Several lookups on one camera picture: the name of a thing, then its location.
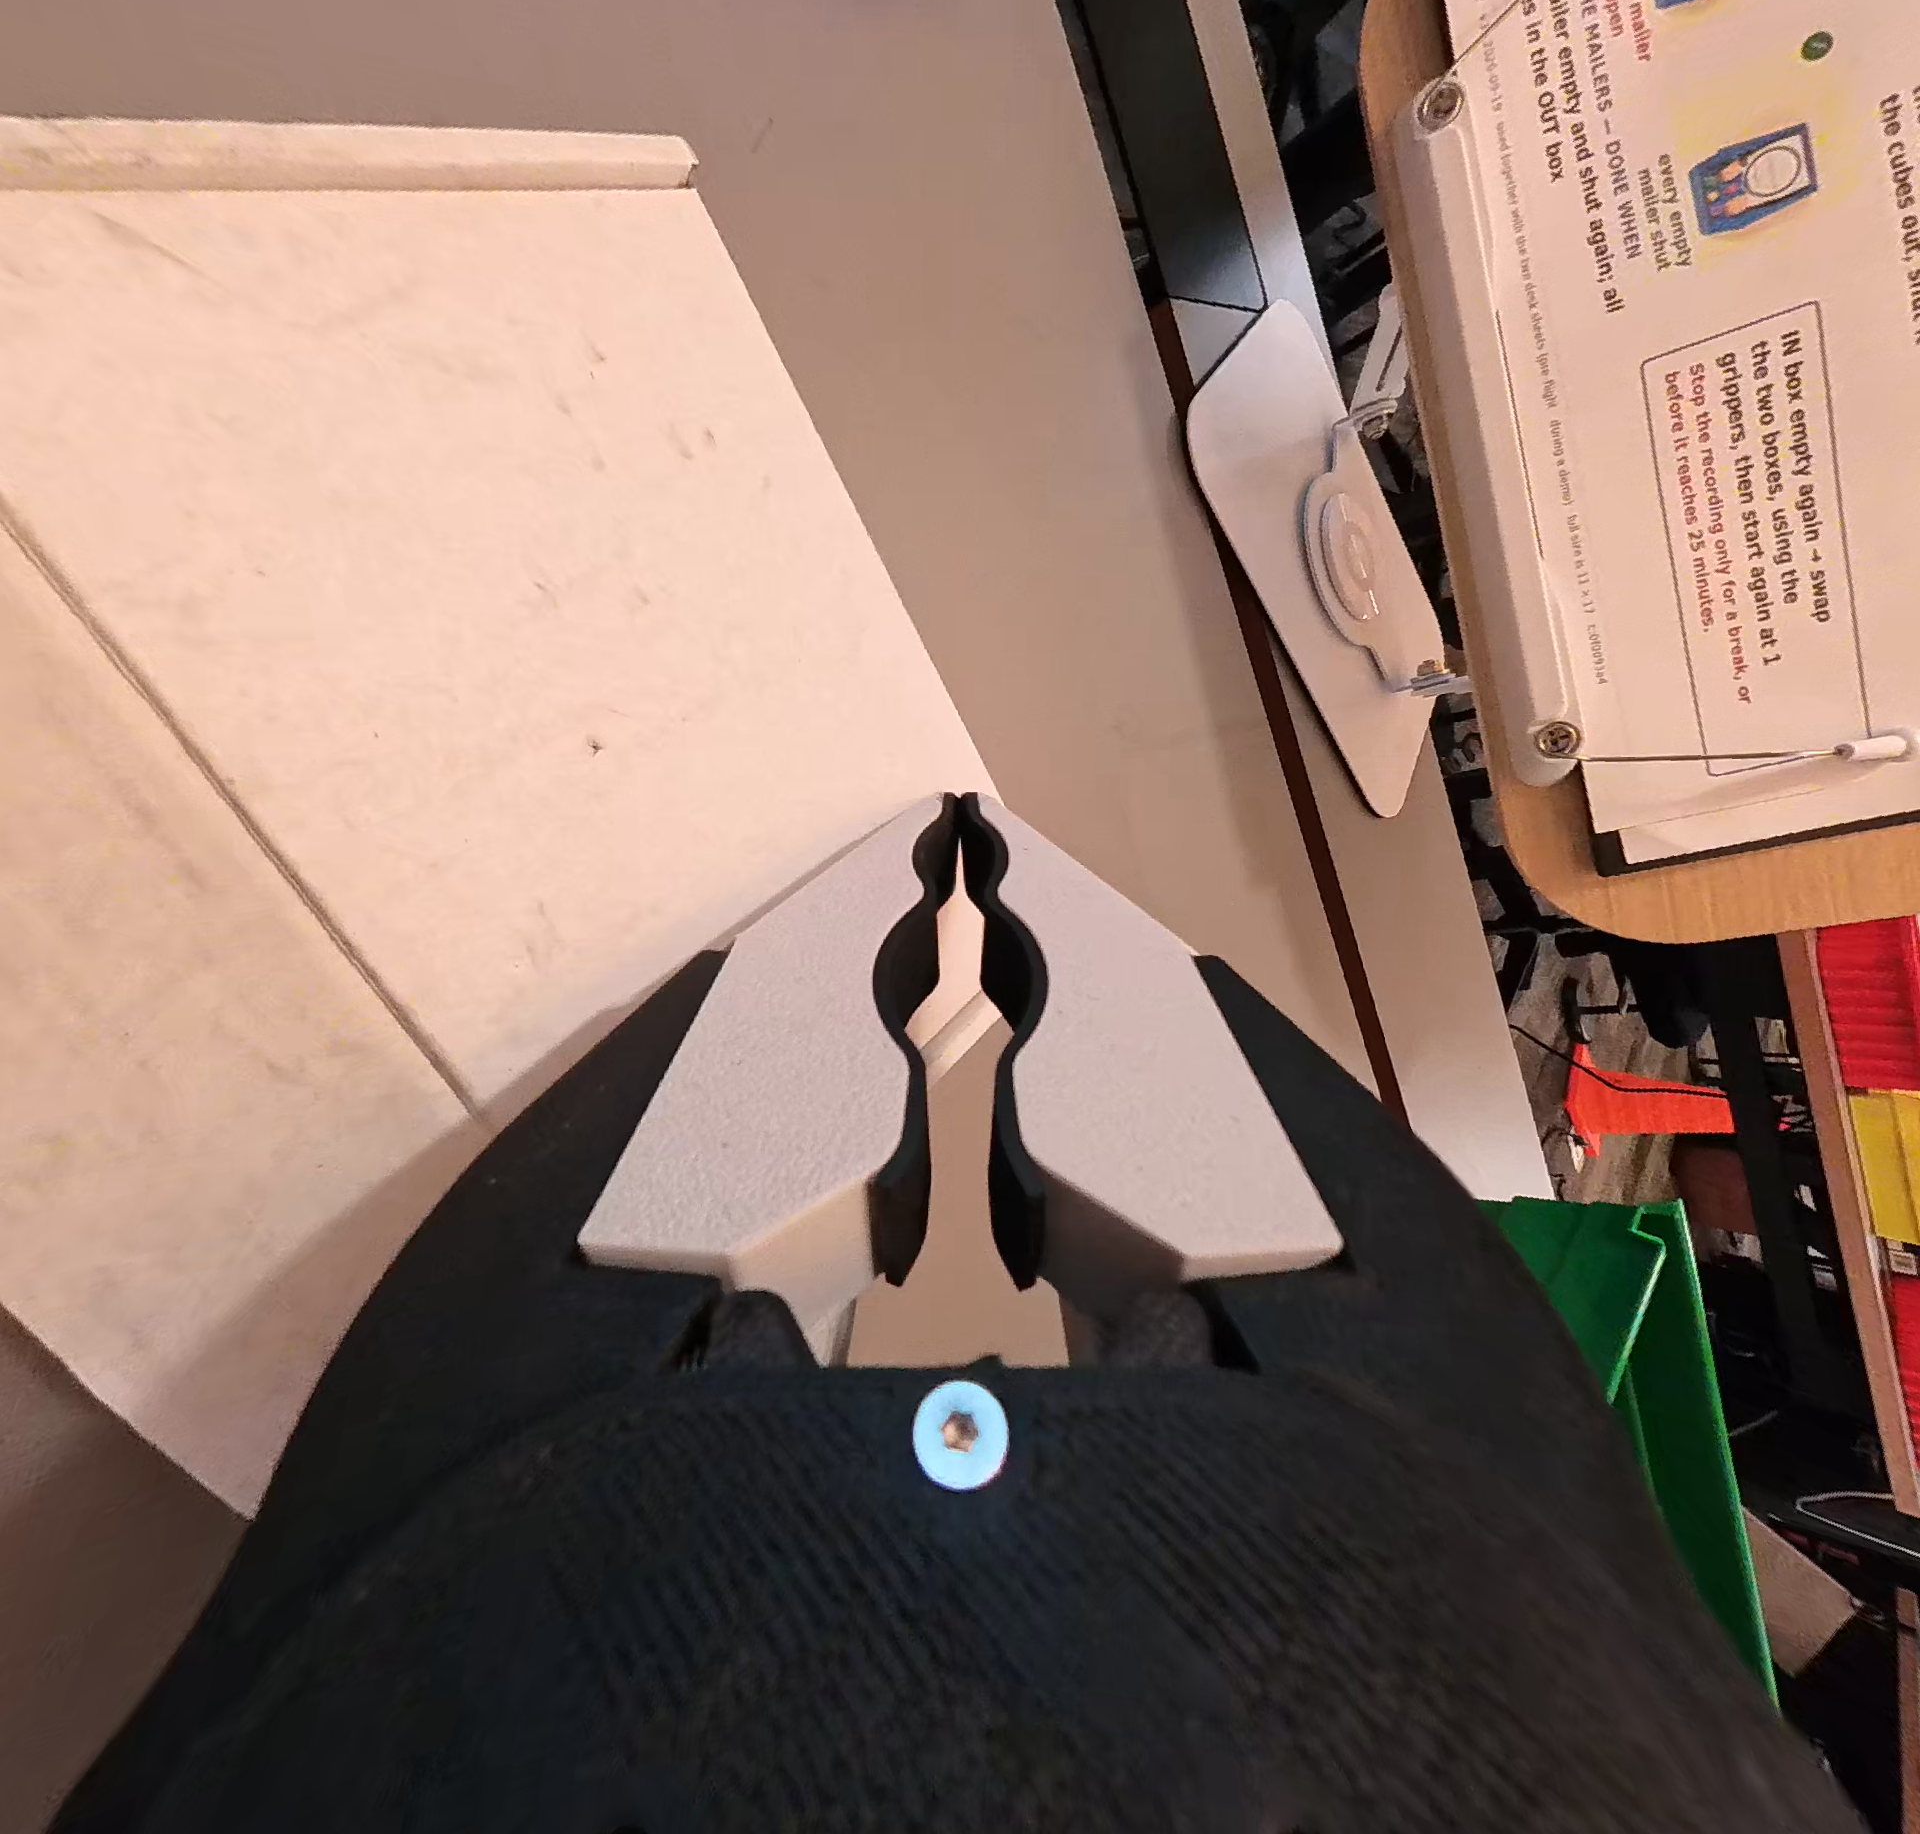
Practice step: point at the printed instruction sheet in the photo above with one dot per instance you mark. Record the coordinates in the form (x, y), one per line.
(1726, 366)

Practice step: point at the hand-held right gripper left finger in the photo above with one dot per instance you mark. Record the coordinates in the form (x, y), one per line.
(765, 1100)

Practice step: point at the instruction sheet on stand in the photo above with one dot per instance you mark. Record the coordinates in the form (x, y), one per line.
(1651, 891)

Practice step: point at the green plastic bin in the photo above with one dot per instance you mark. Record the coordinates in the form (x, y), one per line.
(1621, 1296)

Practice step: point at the white cardboard mailer box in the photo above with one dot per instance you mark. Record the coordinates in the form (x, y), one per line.
(451, 590)

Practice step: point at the yellow plastic bin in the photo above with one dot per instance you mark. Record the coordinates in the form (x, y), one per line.
(1886, 1166)

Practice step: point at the red plastic bin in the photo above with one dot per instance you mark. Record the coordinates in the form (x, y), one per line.
(1901, 1261)
(1875, 1011)

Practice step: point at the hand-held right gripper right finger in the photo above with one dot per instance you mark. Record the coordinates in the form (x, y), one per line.
(1155, 1116)

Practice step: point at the wooden table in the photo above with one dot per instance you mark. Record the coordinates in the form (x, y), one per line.
(1823, 1191)

